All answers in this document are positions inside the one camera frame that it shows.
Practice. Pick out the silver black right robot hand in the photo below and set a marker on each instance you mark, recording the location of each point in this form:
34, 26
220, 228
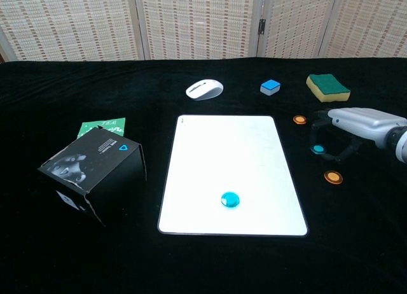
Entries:
362, 123

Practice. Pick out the teal disc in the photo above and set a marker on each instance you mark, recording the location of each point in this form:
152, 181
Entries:
230, 200
317, 149

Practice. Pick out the orange disc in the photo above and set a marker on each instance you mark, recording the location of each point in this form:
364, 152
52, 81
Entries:
333, 177
299, 119

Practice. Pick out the blue white eraser block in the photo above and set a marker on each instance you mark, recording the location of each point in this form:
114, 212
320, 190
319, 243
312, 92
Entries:
270, 85

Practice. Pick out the white magnetic board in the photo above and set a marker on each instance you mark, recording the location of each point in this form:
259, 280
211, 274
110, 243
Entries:
222, 160

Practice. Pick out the green yellow sponge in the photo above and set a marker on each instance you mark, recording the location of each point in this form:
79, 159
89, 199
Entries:
327, 85

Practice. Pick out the black screen hinge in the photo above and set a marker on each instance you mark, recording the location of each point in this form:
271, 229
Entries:
262, 26

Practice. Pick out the white computer mouse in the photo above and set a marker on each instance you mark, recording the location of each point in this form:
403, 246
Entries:
205, 89

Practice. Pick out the woven folding screen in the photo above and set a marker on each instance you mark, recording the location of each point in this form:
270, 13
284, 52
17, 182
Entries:
197, 23

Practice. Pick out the black cardboard box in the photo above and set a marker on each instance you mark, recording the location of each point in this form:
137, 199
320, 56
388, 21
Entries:
105, 179

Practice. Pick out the green tea packet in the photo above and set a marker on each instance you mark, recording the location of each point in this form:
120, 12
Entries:
92, 127

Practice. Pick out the black velvet tablecloth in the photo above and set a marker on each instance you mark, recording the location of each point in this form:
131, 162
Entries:
95, 259

